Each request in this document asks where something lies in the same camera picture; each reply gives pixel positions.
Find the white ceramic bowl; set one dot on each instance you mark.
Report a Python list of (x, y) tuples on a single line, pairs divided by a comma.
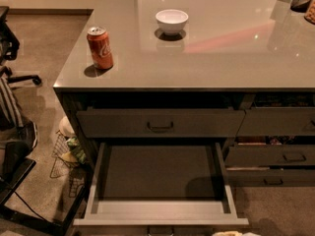
[(171, 21)]

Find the grey drawer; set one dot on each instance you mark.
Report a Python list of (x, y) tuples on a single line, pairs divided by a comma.
[(278, 122), (159, 190), (160, 123), (267, 155), (272, 178)]

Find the orange soda can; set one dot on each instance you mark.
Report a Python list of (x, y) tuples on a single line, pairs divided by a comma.
[(98, 40)]

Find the black metal stand frame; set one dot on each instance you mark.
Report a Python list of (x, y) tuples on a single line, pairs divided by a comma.
[(41, 205)]

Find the wire basket with items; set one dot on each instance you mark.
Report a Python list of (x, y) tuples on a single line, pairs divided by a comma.
[(69, 158)]

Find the black office chair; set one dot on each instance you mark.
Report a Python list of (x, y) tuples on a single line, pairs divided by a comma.
[(9, 46)]

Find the striped cloth bag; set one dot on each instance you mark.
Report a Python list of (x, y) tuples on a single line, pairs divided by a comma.
[(12, 116)]

